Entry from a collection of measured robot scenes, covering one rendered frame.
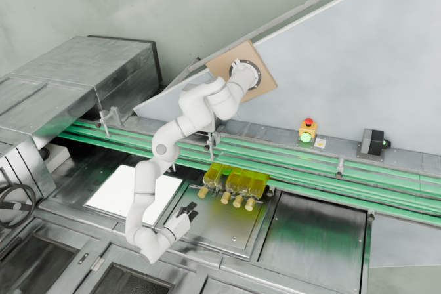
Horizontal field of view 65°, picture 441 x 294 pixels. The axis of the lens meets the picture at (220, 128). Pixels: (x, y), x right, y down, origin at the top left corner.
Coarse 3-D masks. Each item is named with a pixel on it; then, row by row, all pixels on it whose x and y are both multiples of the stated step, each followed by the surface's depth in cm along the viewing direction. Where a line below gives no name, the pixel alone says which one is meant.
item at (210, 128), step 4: (184, 92) 169; (204, 96) 166; (204, 100) 177; (208, 104) 177; (208, 108) 179; (212, 112) 170; (212, 116) 171; (212, 120) 173; (212, 124) 175; (204, 128) 180; (208, 128) 179; (212, 128) 179; (212, 132) 178
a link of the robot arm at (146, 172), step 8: (152, 160) 146; (160, 160) 145; (136, 168) 135; (144, 168) 134; (152, 168) 136; (160, 168) 145; (168, 168) 146; (136, 176) 135; (144, 176) 134; (152, 176) 136; (160, 176) 146; (136, 184) 134; (144, 184) 134; (152, 184) 135; (136, 192) 134; (144, 192) 133; (152, 192) 135
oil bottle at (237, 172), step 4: (236, 168) 168; (240, 168) 168; (232, 172) 166; (236, 172) 166; (240, 172) 165; (232, 176) 164; (236, 176) 163; (240, 176) 163; (228, 180) 161; (232, 180) 161; (236, 180) 161; (228, 184) 160; (232, 184) 159; (236, 184) 159; (232, 188) 159; (236, 188) 160; (232, 192) 160
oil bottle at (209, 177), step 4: (212, 164) 172; (216, 164) 171; (220, 164) 171; (212, 168) 169; (216, 168) 169; (208, 172) 167; (212, 172) 167; (216, 172) 167; (204, 176) 166; (208, 176) 165; (212, 176) 165; (204, 180) 164; (208, 180) 163; (212, 180) 163; (212, 184) 164
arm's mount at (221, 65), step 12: (240, 48) 151; (252, 48) 149; (216, 60) 160; (228, 60) 157; (240, 60) 154; (252, 60) 152; (216, 72) 163; (228, 72) 161; (264, 72) 154; (264, 84) 157; (276, 84) 157; (252, 96) 164
